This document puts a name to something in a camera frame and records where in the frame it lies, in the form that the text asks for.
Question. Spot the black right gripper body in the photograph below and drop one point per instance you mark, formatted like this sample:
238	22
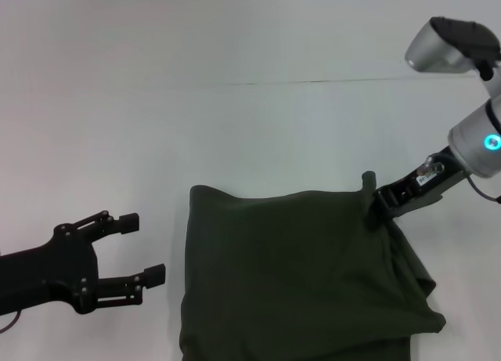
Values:
426	185

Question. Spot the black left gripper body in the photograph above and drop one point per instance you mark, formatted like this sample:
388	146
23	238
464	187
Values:
51	267

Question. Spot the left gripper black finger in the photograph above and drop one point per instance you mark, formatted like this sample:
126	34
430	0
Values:
125	222
152	276

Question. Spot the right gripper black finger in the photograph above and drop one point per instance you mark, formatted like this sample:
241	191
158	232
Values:
381	206

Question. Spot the dark green FREE! t-shirt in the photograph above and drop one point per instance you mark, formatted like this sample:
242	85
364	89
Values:
293	279

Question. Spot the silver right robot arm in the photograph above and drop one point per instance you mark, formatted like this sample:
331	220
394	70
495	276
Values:
477	141

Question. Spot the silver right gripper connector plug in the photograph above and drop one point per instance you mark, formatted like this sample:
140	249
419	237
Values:
430	166

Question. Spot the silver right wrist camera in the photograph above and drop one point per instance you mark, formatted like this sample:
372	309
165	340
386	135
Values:
450	44

